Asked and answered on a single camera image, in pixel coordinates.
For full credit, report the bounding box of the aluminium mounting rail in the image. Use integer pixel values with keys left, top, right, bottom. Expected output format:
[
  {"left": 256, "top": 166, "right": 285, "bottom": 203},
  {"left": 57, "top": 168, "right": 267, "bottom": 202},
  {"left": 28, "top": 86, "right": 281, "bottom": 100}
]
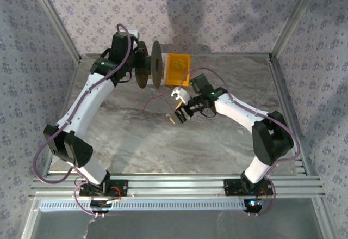
[{"left": 29, "top": 175, "right": 326, "bottom": 199}]

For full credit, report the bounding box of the aluminium frame post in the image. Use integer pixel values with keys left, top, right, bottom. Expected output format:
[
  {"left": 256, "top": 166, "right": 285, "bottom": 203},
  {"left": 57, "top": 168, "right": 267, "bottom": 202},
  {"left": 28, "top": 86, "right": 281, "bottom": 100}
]
[
  {"left": 268, "top": 0, "right": 324, "bottom": 62},
  {"left": 27, "top": 0, "right": 82, "bottom": 64}
]

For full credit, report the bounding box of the yellow wire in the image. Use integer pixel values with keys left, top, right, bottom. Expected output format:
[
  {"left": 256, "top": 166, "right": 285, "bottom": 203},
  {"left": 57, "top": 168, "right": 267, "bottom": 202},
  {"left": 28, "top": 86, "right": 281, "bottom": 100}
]
[{"left": 171, "top": 56, "right": 188, "bottom": 70}]

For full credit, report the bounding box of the red wire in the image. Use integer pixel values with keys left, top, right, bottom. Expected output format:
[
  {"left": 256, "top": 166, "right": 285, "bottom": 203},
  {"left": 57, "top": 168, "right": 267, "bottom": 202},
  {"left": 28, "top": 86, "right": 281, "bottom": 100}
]
[{"left": 142, "top": 93, "right": 165, "bottom": 120}]

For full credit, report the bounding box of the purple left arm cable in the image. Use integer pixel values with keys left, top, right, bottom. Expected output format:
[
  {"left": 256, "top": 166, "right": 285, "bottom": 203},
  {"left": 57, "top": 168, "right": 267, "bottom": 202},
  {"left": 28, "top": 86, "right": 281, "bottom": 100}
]
[{"left": 32, "top": 23, "right": 132, "bottom": 218}]

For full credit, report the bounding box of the black controller box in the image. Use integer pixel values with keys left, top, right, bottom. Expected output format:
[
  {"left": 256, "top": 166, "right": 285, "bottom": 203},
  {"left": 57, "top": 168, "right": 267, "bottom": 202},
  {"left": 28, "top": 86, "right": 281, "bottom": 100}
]
[
  {"left": 89, "top": 199, "right": 112, "bottom": 214},
  {"left": 244, "top": 198, "right": 264, "bottom": 213}
]

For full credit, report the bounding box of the black cable spool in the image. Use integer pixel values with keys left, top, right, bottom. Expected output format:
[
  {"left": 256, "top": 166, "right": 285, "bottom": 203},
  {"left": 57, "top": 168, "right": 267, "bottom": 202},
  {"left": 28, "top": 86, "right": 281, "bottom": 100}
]
[{"left": 135, "top": 40, "right": 165, "bottom": 89}]

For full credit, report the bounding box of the aluminium side rail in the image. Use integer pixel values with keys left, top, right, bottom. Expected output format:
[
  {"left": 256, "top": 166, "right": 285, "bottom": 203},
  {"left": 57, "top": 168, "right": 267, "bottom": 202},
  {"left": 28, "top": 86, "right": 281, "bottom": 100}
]
[
  {"left": 40, "top": 58, "right": 82, "bottom": 177},
  {"left": 268, "top": 56, "right": 310, "bottom": 176}
]

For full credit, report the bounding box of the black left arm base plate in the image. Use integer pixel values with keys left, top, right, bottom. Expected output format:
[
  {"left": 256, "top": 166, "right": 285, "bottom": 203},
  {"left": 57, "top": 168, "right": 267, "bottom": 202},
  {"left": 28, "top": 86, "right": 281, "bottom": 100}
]
[{"left": 79, "top": 180, "right": 129, "bottom": 198}]

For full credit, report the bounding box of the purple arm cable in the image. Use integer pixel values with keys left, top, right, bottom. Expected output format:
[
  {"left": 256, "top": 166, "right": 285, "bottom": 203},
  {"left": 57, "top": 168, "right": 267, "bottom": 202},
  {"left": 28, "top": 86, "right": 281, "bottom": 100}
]
[
  {"left": 32, "top": 23, "right": 132, "bottom": 218},
  {"left": 178, "top": 67, "right": 301, "bottom": 218}
]

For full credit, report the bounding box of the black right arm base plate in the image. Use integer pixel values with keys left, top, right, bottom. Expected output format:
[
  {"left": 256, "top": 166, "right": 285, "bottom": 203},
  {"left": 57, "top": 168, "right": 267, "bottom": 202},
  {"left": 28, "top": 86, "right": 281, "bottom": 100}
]
[{"left": 224, "top": 178, "right": 274, "bottom": 197}]

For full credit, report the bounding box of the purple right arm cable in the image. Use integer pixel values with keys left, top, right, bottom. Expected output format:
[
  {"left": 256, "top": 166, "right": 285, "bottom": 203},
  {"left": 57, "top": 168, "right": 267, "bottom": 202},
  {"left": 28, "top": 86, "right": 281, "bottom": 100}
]
[{"left": 178, "top": 67, "right": 301, "bottom": 218}]

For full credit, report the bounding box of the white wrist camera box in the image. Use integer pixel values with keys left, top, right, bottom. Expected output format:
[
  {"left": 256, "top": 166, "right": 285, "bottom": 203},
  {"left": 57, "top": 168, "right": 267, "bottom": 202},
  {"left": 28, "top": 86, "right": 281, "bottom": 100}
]
[
  {"left": 127, "top": 29, "right": 141, "bottom": 42},
  {"left": 170, "top": 85, "right": 192, "bottom": 105}
]

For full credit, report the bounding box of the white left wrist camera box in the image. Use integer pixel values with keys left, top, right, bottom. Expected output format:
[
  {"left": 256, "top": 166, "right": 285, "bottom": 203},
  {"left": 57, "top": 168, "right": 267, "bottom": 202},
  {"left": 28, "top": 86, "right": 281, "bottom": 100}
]
[{"left": 127, "top": 29, "right": 141, "bottom": 42}]

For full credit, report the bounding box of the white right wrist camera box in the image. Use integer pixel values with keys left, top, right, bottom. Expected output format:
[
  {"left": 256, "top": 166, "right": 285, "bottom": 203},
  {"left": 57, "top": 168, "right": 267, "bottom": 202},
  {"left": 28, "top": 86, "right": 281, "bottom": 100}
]
[{"left": 170, "top": 85, "right": 192, "bottom": 105}]

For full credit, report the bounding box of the white slotted cable duct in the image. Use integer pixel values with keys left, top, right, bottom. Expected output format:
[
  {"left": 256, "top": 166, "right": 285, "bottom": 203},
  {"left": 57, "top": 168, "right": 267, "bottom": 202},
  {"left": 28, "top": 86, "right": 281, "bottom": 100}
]
[{"left": 39, "top": 199, "right": 247, "bottom": 211}]

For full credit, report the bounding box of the orange plastic bin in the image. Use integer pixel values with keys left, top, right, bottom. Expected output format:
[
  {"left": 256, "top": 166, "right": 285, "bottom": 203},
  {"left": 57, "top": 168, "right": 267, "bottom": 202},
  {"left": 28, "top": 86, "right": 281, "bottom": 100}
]
[{"left": 165, "top": 53, "right": 191, "bottom": 88}]

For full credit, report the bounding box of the white plastic bin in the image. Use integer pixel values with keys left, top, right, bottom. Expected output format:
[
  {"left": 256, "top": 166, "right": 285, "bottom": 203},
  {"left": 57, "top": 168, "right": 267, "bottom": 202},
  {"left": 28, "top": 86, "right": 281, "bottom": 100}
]
[{"left": 161, "top": 56, "right": 168, "bottom": 86}]

